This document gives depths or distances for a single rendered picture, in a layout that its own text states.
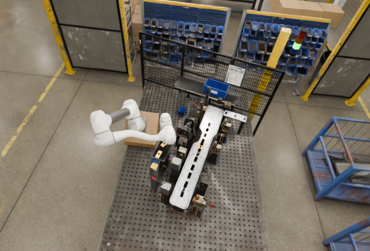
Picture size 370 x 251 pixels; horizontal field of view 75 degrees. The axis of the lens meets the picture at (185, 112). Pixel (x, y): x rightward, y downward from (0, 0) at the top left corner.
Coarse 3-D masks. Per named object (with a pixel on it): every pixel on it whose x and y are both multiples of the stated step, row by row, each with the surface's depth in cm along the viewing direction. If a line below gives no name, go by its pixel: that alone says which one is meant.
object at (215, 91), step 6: (204, 84) 316; (210, 84) 331; (216, 84) 327; (222, 84) 323; (204, 90) 321; (210, 90) 317; (216, 90) 313; (222, 90) 330; (216, 96) 321; (222, 96) 317
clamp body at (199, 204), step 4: (200, 196) 226; (196, 200) 223; (200, 200) 223; (204, 200) 224; (196, 204) 227; (200, 204) 223; (204, 204) 221; (192, 208) 254; (196, 208) 234; (200, 208) 230; (204, 208) 231; (192, 212) 244; (196, 212) 241; (200, 212) 239; (196, 216) 247; (200, 216) 248
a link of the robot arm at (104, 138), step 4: (104, 132) 210; (108, 132) 213; (112, 132) 216; (96, 136) 210; (100, 136) 209; (104, 136) 210; (108, 136) 211; (112, 136) 212; (96, 140) 211; (100, 140) 211; (104, 140) 211; (108, 140) 211; (112, 140) 212; (96, 144) 212; (100, 144) 211; (104, 144) 212; (108, 144) 213
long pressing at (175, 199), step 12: (216, 108) 311; (204, 120) 296; (216, 120) 298; (204, 132) 284; (216, 132) 286; (204, 144) 273; (192, 156) 261; (204, 156) 262; (180, 180) 242; (192, 180) 243; (180, 192) 233; (192, 192) 235; (180, 204) 226
